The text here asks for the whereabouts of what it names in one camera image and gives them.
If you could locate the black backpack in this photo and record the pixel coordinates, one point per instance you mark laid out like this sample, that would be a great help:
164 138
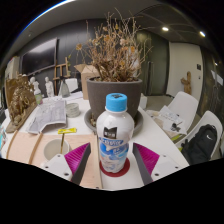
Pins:
200 143

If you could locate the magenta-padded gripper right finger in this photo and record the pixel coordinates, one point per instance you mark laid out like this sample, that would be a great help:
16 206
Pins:
148 160

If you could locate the flat round red coaster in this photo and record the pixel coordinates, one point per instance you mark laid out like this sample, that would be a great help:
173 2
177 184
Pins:
125 170

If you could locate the pale wooden panel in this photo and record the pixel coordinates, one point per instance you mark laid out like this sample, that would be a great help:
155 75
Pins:
83 139
21 146

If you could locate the round ceiling spotlight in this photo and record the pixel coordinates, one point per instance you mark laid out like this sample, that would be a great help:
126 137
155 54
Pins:
165 29
202 33

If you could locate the golden-brown relief sculpture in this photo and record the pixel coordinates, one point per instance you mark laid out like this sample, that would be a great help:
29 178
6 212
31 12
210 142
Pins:
20 103

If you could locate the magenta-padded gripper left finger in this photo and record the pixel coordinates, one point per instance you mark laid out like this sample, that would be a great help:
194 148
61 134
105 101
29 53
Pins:
75 158

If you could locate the wooden figure statue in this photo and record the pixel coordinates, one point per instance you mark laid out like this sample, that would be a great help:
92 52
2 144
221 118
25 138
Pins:
186 83

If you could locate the dried plant in grey pot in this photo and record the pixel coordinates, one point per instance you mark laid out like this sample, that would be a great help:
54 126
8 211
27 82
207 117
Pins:
110 96

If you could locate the cardboard box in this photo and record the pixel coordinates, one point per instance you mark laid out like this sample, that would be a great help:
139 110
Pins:
85 78

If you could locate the printed newspaper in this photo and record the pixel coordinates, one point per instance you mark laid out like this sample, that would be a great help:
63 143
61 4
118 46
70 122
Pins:
48 115

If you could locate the white squeeze bottle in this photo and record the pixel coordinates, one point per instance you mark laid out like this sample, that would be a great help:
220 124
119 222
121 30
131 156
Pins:
38 97

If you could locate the white cabinet with pictures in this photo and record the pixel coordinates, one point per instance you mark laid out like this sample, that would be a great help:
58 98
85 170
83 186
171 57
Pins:
11 68

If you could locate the small round glass jar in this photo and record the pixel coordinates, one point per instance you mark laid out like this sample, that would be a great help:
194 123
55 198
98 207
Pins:
72 110

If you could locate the stick in mug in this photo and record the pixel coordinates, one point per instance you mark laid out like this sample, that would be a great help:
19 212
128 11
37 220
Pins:
62 143

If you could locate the wooden easel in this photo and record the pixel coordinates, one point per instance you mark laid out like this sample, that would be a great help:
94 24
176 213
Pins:
61 71

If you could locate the long ceiling light panel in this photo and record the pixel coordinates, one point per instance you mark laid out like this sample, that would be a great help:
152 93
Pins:
46 11

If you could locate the white drink bottle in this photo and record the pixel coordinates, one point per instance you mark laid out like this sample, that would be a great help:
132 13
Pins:
115 140

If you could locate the white chair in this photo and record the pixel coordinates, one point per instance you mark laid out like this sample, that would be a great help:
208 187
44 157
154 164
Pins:
186 103
72 84
208 118

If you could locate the yellow packet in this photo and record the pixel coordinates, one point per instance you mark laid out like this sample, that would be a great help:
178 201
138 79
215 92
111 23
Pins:
66 131

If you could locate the grey glass spray bottle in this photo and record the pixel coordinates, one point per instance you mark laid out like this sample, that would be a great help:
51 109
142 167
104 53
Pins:
64 90

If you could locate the small white plaster figure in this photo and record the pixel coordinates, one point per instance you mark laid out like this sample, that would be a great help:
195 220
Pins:
49 87

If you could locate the dark wall screen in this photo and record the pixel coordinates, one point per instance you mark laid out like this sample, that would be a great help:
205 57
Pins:
38 56

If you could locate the white mug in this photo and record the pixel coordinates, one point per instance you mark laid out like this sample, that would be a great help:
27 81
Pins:
53 148

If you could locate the papers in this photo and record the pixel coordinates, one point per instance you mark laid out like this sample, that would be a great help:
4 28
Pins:
166 118

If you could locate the grey plant saucer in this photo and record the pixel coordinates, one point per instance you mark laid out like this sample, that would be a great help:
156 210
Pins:
138 121

